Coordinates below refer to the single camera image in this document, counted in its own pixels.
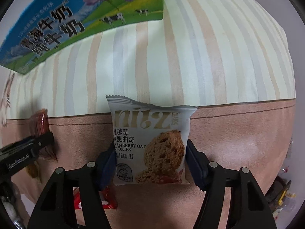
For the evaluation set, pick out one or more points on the clear jelly candy packet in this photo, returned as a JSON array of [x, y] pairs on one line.
[[33, 170]]

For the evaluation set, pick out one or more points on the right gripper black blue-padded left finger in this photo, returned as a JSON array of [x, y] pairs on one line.
[[55, 205]]

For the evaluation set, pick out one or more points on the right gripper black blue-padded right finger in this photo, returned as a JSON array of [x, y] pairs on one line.
[[248, 206]]

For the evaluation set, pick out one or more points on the small red packet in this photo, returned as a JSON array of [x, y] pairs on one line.
[[107, 196]]

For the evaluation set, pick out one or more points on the cardboard milk box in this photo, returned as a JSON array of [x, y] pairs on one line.
[[47, 26]]

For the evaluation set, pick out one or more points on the white cookie packet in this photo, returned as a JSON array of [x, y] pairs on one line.
[[150, 141]]

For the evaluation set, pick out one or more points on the brown snack packet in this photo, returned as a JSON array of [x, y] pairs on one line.
[[39, 125]]

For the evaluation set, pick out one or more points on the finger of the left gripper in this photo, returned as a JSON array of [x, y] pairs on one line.
[[29, 144]]

